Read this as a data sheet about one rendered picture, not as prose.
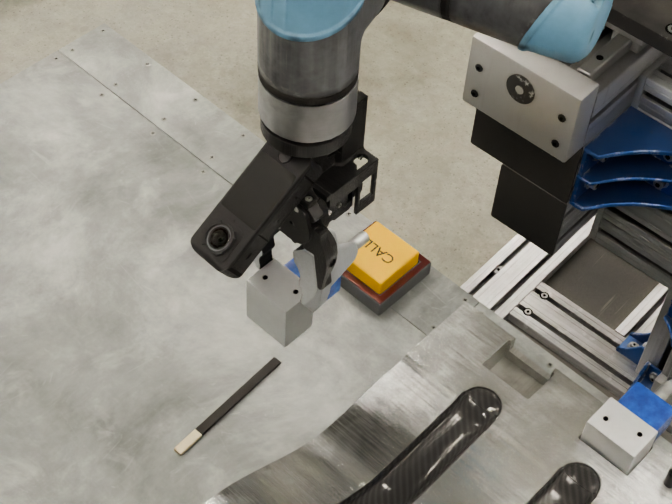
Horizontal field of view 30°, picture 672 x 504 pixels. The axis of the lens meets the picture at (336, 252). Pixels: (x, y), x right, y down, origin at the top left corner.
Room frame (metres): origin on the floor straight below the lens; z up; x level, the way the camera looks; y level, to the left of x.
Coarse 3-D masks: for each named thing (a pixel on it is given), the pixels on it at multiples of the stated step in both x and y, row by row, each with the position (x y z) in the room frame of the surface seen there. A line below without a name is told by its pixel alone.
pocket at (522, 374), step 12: (504, 348) 0.67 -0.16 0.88; (492, 360) 0.66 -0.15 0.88; (504, 360) 0.67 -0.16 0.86; (516, 360) 0.67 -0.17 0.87; (528, 360) 0.67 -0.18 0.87; (504, 372) 0.66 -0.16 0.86; (516, 372) 0.66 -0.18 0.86; (528, 372) 0.66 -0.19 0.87; (540, 372) 0.65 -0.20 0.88; (552, 372) 0.64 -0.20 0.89; (516, 384) 0.65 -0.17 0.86; (528, 384) 0.65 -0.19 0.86; (540, 384) 0.65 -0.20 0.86; (528, 396) 0.63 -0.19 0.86
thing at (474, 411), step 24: (456, 408) 0.60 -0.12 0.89; (480, 408) 0.60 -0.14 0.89; (432, 432) 0.58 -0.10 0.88; (456, 432) 0.58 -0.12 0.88; (480, 432) 0.58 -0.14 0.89; (408, 456) 0.55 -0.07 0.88; (432, 456) 0.55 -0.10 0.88; (456, 456) 0.55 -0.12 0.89; (384, 480) 0.53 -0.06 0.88; (408, 480) 0.53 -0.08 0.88; (432, 480) 0.53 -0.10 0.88; (552, 480) 0.53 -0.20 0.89; (576, 480) 0.54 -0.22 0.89
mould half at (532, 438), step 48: (432, 336) 0.67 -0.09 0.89; (480, 336) 0.68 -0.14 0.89; (384, 384) 0.62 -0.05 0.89; (432, 384) 0.62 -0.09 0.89; (480, 384) 0.63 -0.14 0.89; (576, 384) 0.63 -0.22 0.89; (336, 432) 0.57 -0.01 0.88; (384, 432) 0.57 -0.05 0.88; (528, 432) 0.58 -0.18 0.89; (576, 432) 0.58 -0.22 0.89; (240, 480) 0.49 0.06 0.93; (288, 480) 0.51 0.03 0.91; (336, 480) 0.52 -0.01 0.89; (480, 480) 0.53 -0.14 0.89; (528, 480) 0.53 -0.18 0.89; (624, 480) 0.54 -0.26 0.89
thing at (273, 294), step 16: (352, 240) 0.75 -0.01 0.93; (368, 240) 0.75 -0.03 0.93; (256, 272) 0.68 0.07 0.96; (272, 272) 0.68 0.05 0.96; (288, 272) 0.69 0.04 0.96; (256, 288) 0.67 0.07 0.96; (272, 288) 0.67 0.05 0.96; (288, 288) 0.67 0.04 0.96; (336, 288) 0.70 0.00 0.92; (256, 304) 0.67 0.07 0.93; (272, 304) 0.65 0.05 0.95; (288, 304) 0.65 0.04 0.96; (256, 320) 0.67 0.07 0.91; (272, 320) 0.65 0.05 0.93; (288, 320) 0.64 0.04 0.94; (304, 320) 0.66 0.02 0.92; (272, 336) 0.65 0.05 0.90; (288, 336) 0.64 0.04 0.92
